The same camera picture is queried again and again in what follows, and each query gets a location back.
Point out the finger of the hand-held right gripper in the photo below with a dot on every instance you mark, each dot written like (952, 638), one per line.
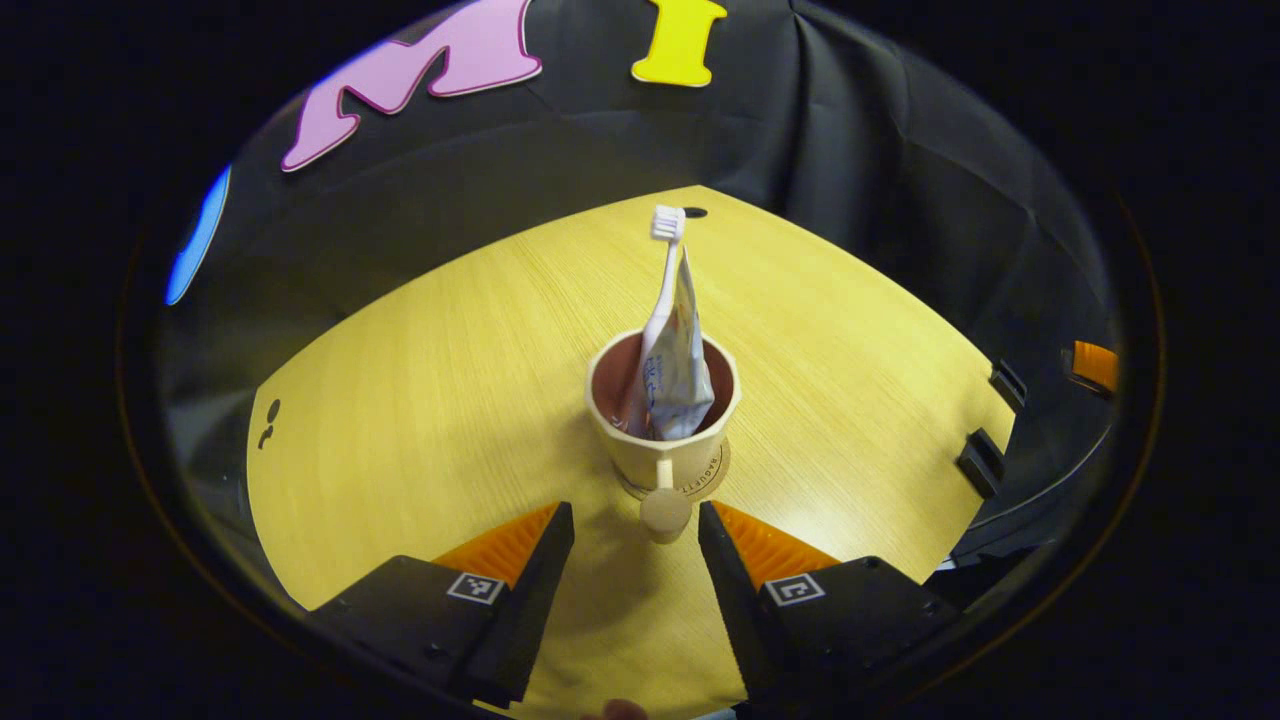
(1095, 365)

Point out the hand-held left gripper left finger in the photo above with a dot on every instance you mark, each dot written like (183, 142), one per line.
(535, 600)

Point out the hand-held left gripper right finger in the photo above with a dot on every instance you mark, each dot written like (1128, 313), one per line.
(735, 600)

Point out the round brown coaster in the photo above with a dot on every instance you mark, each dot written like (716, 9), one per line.
(712, 478)

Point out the white toothpaste tube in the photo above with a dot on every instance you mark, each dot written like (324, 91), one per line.
(680, 370)

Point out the white toothbrush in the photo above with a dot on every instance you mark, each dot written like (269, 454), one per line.
(667, 225)

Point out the wooden desktop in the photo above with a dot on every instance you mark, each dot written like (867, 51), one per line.
(400, 420)

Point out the black desk clamp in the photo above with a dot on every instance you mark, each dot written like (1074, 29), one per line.
(1007, 386)
(980, 463)

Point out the black backdrop cloth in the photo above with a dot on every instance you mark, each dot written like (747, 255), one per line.
(850, 150)

